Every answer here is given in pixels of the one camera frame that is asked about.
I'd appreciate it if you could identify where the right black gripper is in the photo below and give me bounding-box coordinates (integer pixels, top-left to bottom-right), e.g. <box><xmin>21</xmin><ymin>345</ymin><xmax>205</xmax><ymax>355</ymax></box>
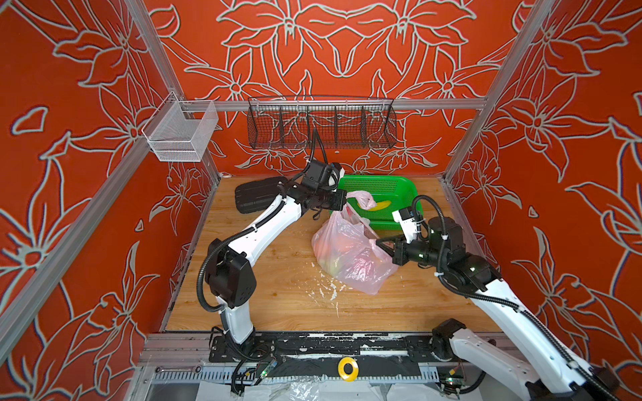
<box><xmin>378</xmin><ymin>230</ymin><xmax>451</xmax><ymax>269</ymax></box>

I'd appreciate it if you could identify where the pink plastic bag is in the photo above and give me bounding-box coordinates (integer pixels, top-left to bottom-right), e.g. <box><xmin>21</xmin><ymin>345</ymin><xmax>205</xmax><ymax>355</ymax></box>
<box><xmin>312</xmin><ymin>190</ymin><xmax>397</xmax><ymax>295</ymax></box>

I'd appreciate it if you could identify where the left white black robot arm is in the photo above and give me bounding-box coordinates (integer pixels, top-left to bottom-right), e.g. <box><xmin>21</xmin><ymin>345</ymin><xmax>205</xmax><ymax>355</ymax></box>
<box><xmin>196</xmin><ymin>129</ymin><xmax>347</xmax><ymax>346</ymax></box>

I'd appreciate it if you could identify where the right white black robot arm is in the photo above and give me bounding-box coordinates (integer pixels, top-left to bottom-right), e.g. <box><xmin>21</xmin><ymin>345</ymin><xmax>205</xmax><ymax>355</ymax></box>
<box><xmin>376</xmin><ymin>195</ymin><xmax>620</xmax><ymax>400</ymax></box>

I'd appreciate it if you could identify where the yellow banana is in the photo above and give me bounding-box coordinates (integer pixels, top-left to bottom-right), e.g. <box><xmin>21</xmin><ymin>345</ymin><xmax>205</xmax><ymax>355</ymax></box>
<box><xmin>369</xmin><ymin>200</ymin><xmax>391</xmax><ymax>212</ymax></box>

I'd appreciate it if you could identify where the green plastic basket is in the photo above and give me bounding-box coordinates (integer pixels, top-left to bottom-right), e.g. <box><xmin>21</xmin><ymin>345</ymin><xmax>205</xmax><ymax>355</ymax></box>
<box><xmin>339</xmin><ymin>175</ymin><xmax>419</xmax><ymax>231</ymax></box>

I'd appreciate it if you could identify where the black plastic tool case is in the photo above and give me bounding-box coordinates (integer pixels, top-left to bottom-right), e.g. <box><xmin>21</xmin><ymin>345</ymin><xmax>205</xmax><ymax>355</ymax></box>
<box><xmin>235</xmin><ymin>176</ymin><xmax>288</xmax><ymax>214</ymax></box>

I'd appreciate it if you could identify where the yellow tape roll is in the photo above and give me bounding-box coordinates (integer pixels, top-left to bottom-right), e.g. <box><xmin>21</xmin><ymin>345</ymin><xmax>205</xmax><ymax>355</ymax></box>
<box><xmin>337</xmin><ymin>357</ymin><xmax>359</xmax><ymax>383</ymax></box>

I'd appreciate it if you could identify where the black wire wall basket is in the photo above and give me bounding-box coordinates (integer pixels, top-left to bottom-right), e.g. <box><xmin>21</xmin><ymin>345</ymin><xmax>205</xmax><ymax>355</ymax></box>
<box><xmin>247</xmin><ymin>95</ymin><xmax>399</xmax><ymax>150</ymax></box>

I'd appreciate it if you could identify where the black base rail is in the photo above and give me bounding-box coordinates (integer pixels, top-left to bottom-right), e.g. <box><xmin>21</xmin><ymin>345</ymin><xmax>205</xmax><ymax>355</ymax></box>
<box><xmin>208</xmin><ymin>331</ymin><xmax>457</xmax><ymax>363</ymax></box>

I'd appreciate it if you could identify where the white wire mesh basket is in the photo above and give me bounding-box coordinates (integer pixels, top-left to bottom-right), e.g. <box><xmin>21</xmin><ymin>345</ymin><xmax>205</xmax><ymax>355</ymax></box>
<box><xmin>142</xmin><ymin>91</ymin><xmax>219</xmax><ymax>162</ymax></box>

